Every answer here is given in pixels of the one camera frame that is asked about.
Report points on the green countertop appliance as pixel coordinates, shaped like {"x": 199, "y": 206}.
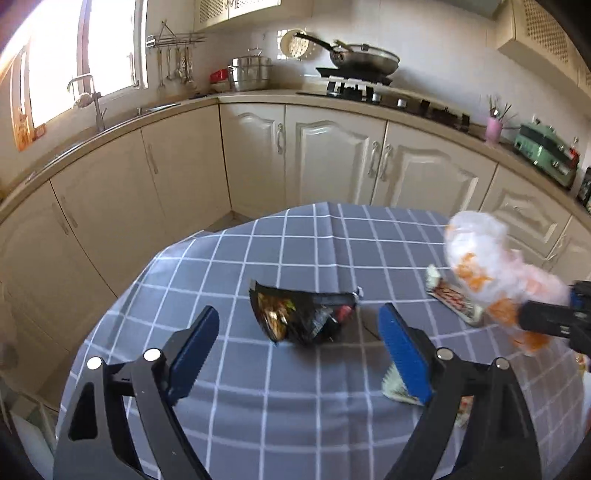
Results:
{"x": 545, "y": 150}

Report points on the cream kitchen base cabinet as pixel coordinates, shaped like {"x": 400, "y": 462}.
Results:
{"x": 184, "y": 161}

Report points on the white colander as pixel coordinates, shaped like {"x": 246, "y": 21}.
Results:
{"x": 295, "y": 46}

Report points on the metal utensil rack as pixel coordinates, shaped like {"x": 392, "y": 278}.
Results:
{"x": 178, "y": 44}

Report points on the green white wrapper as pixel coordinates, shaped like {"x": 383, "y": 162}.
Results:
{"x": 395, "y": 390}

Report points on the cream lattice wall cabinet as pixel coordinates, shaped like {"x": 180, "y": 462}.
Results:
{"x": 231, "y": 7}
{"x": 545, "y": 37}

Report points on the black snack wrapper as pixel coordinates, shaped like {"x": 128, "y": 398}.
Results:
{"x": 300, "y": 318}

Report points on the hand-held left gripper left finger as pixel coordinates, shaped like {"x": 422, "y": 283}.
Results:
{"x": 194, "y": 350}

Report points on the black gas stove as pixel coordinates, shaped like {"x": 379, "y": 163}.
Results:
{"x": 360, "y": 87}

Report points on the steel steamer pot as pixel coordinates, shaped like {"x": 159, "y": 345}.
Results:
{"x": 249, "y": 71}

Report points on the grey checked tablecloth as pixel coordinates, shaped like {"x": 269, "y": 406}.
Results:
{"x": 277, "y": 415}

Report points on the pink utensil holder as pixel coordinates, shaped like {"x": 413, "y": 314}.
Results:
{"x": 494, "y": 129}

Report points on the white orange plastic bag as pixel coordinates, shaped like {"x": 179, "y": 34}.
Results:
{"x": 485, "y": 267}

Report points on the striped snack wrapper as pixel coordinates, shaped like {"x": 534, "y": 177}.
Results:
{"x": 455, "y": 300}

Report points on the red pot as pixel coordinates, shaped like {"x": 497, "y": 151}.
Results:
{"x": 219, "y": 78}

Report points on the steel wok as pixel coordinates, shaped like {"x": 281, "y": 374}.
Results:
{"x": 364, "y": 57}

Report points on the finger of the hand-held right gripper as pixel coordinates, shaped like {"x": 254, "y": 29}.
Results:
{"x": 545, "y": 316}

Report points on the orange packet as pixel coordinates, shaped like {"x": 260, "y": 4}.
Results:
{"x": 23, "y": 134}

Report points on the kitchen window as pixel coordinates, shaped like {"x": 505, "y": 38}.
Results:
{"x": 69, "y": 50}

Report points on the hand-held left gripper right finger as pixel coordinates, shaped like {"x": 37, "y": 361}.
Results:
{"x": 406, "y": 350}

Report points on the steel faucet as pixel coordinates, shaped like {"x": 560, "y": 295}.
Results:
{"x": 90, "y": 99}

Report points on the steel sink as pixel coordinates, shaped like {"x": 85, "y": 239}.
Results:
{"x": 154, "y": 108}

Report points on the colourful snack wrapper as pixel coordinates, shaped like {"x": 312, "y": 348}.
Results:
{"x": 464, "y": 410}

